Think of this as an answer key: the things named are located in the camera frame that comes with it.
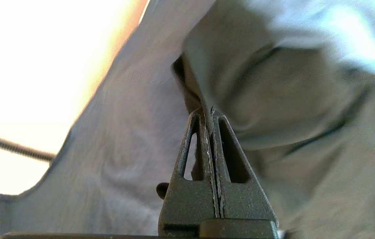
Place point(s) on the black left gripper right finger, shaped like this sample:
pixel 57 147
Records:
pixel 244 202

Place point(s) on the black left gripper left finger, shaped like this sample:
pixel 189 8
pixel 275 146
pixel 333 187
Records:
pixel 187 202

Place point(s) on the black t-shirt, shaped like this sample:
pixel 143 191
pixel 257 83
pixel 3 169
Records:
pixel 290 99

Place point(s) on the blue bed sheet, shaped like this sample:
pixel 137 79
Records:
pixel 117 149

